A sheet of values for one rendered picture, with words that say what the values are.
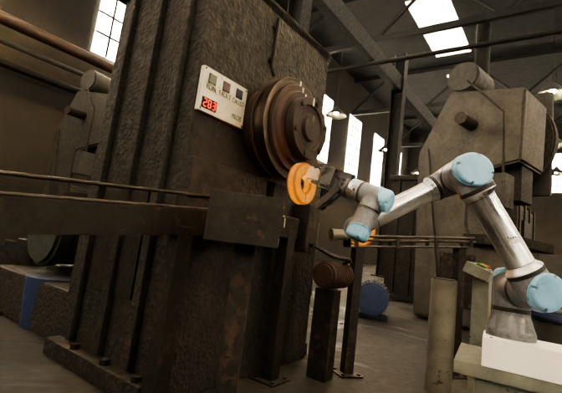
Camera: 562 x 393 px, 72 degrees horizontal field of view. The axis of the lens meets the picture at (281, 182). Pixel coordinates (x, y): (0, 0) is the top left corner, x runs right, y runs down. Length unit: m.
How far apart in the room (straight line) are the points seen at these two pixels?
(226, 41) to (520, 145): 3.07
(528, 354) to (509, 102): 3.12
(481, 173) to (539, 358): 0.57
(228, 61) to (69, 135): 4.75
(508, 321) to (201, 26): 1.54
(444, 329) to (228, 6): 1.74
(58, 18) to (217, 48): 6.65
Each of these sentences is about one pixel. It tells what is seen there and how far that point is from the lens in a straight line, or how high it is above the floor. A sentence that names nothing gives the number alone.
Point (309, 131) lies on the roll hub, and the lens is 1.73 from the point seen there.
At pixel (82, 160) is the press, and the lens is 5.63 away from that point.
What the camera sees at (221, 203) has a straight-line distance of 1.08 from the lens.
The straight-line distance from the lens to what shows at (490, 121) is 4.29.
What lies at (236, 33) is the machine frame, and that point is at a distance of 1.81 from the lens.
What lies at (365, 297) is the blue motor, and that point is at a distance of 3.68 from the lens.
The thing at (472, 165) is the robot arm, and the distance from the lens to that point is 1.38.
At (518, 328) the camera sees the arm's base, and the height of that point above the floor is 0.42.
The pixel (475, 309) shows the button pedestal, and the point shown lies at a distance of 2.08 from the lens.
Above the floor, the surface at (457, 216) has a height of 1.05.
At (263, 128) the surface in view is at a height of 1.05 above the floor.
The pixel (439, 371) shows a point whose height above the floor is 0.10.
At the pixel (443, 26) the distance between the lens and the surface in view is 10.67.
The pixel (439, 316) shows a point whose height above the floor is 0.35.
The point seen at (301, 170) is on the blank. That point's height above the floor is 0.87.
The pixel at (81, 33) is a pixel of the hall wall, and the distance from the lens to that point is 8.36.
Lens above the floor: 0.61
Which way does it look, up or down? 8 degrees up
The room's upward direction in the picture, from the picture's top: 7 degrees clockwise
